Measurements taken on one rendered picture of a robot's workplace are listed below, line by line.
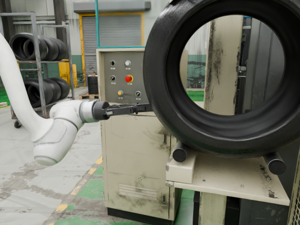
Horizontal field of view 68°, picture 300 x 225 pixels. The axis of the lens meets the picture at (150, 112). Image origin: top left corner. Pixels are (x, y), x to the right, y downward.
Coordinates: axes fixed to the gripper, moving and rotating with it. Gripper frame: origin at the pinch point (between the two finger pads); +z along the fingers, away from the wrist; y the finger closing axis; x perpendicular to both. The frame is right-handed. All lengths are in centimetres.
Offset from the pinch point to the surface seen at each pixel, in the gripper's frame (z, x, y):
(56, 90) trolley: -273, 4, 277
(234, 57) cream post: 32.8, -13.9, 26.0
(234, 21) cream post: 33, -28, 26
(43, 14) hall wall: -690, -305, 791
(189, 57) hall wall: -86, -40, 881
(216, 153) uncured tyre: 24.0, 14.3, -9.6
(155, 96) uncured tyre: 7.2, -5.3, -11.1
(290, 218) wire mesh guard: 54, 62, 27
